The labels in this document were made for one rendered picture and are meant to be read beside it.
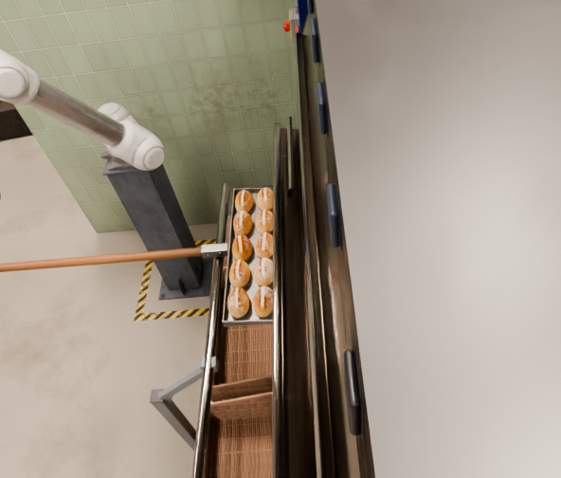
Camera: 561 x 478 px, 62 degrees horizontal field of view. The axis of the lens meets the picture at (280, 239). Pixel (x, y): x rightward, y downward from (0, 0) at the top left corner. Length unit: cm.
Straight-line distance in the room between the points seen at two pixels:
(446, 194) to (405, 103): 12
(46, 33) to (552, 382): 256
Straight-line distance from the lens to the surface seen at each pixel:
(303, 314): 112
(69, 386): 297
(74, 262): 171
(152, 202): 242
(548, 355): 32
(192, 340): 280
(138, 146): 202
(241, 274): 143
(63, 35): 264
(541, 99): 49
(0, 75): 171
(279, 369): 102
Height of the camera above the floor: 237
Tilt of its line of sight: 50 degrees down
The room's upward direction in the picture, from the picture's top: 11 degrees counter-clockwise
